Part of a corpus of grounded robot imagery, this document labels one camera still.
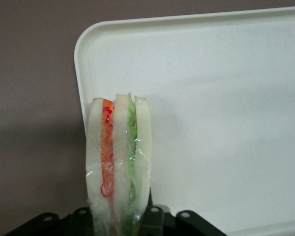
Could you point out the triangle sandwich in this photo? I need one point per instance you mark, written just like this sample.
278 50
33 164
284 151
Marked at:
120 159

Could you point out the cream rectangular tray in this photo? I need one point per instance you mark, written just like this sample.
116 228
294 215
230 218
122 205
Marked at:
211 110

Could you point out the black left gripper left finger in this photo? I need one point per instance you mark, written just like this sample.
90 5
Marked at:
64 226

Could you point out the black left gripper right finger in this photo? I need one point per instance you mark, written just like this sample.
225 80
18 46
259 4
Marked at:
167 223

